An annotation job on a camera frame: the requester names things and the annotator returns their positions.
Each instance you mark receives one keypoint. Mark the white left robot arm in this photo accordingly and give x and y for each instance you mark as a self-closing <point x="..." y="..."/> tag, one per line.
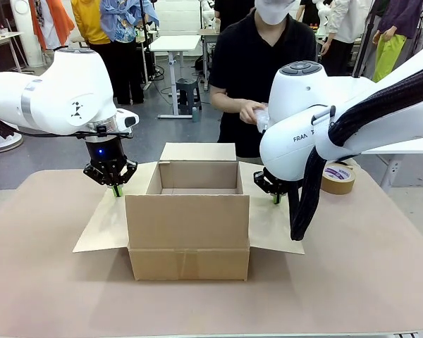
<point x="56" y="91"/>

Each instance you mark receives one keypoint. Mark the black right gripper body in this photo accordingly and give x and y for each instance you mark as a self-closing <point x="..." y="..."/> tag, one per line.
<point x="276" y="186"/>

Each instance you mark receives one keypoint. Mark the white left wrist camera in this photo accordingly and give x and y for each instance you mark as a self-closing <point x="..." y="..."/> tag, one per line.
<point x="127" y="119"/>

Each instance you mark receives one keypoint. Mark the black stand pole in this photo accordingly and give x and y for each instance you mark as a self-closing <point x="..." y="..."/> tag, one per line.
<point x="364" y="38"/>

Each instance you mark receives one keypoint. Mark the person in orange garment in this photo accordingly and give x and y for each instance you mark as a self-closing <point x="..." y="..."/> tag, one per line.
<point x="53" y="21"/>

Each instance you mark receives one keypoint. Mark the person in blue patterned shirt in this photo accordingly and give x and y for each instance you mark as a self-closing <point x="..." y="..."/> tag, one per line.
<point x="123" y="28"/>

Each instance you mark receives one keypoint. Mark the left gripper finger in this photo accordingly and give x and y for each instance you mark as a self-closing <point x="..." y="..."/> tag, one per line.
<point x="129" y="170"/>
<point x="93" y="173"/>

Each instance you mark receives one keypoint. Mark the clear bubble wrap bundle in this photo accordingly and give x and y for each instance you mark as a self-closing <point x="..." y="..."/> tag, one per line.
<point x="262" y="119"/>

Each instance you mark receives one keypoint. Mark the green bottle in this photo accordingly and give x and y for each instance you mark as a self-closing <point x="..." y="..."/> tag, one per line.
<point x="195" y="114"/>

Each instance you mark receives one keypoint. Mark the brown packing tape roll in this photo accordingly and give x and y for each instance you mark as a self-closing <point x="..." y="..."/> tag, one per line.
<point x="338" y="186"/>

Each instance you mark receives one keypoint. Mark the person in purple top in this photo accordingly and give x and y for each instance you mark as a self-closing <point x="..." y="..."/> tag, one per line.
<point x="391" y="42"/>

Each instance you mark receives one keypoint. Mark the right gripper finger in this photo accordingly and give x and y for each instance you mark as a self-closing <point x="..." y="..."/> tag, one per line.
<point x="260" y="180"/>
<point x="277" y="200"/>

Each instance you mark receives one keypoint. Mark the person in white jacket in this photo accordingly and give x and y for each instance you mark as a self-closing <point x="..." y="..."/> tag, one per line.
<point x="345" y="28"/>

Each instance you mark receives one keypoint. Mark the small white work table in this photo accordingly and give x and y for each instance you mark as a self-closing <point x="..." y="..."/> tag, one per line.
<point x="1" y="37"/>

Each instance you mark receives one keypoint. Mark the person in black shirt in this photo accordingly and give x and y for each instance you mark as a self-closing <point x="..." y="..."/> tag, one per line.
<point x="246" y="63"/>

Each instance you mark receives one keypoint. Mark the white face mask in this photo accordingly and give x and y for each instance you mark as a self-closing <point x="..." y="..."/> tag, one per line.
<point x="273" y="12"/>

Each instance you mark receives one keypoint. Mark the round wooden rimmed base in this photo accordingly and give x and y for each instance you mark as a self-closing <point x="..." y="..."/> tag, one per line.
<point x="1" y="142"/>

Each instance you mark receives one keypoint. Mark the white round pillar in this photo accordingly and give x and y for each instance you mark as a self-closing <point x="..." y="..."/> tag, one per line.
<point x="26" y="31"/>

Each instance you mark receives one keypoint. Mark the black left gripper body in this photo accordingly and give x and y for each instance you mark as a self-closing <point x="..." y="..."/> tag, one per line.
<point x="105" y="155"/>

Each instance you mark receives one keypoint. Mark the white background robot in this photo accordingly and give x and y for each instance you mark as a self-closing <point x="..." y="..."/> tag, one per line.
<point x="321" y="17"/>

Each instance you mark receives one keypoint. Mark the person's right hand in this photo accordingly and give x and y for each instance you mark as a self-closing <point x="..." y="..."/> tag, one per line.
<point x="248" y="112"/>

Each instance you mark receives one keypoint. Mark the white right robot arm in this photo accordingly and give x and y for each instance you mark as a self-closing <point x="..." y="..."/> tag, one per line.
<point x="296" y="105"/>

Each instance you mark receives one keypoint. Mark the black tripod pole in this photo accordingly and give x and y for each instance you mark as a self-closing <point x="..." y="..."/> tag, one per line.
<point x="145" y="42"/>

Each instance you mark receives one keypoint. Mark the person's right forearm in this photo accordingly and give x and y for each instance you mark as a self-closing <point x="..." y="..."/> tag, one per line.
<point x="222" y="100"/>

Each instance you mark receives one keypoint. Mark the white side table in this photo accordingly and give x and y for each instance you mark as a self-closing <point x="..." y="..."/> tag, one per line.
<point x="402" y="144"/>

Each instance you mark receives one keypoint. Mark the white height desk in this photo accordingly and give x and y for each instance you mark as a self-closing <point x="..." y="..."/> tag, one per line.
<point x="174" y="44"/>

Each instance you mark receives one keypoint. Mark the grey plastic stool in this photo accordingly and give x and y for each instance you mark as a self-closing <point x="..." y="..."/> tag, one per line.
<point x="188" y="91"/>

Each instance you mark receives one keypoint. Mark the person in yellow shirt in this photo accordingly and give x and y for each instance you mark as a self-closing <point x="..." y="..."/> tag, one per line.
<point x="90" y="21"/>

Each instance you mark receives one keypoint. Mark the brown cardboard box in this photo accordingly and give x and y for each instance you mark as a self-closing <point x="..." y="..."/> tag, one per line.
<point x="187" y="225"/>

